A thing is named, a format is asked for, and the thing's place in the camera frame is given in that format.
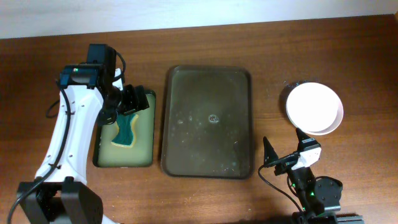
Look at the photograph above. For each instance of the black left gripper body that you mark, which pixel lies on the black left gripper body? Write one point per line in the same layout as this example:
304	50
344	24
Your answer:
134	100

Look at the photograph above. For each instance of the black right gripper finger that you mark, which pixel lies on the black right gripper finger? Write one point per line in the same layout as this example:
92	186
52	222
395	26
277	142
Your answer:
270	155
302	137

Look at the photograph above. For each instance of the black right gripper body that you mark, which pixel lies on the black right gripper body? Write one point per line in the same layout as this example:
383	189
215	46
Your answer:
286	165

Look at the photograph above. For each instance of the yellow green sponge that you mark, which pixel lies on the yellow green sponge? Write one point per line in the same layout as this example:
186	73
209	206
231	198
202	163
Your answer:
125	136

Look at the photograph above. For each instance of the pink plate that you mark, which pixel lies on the pink plate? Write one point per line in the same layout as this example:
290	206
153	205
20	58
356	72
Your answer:
314	108

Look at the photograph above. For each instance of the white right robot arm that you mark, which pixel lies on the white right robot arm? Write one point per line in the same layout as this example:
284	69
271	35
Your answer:
318	197

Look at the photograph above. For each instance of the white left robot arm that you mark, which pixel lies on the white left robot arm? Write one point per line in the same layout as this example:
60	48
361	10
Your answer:
91	94

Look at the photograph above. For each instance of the green soapy water tray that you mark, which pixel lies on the green soapy water tray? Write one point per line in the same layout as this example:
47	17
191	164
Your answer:
107	155

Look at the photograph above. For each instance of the dark brown serving tray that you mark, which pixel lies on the dark brown serving tray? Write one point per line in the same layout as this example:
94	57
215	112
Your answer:
208	123

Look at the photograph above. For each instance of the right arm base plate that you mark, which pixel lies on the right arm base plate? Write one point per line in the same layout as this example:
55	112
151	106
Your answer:
329	219

